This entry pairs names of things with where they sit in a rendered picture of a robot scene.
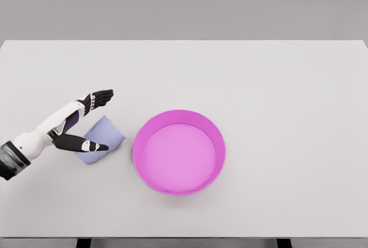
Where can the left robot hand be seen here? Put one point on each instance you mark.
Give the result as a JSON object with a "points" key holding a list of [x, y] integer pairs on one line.
{"points": [[59, 118]]}

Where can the lavender cup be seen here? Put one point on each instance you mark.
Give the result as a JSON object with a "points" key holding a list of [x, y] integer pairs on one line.
{"points": [[103, 138]]}

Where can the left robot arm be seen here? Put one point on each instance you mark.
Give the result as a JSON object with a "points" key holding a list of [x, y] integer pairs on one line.
{"points": [[20, 147]]}

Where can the pink round plate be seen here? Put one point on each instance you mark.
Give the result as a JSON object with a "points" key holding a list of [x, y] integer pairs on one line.
{"points": [[179, 156]]}

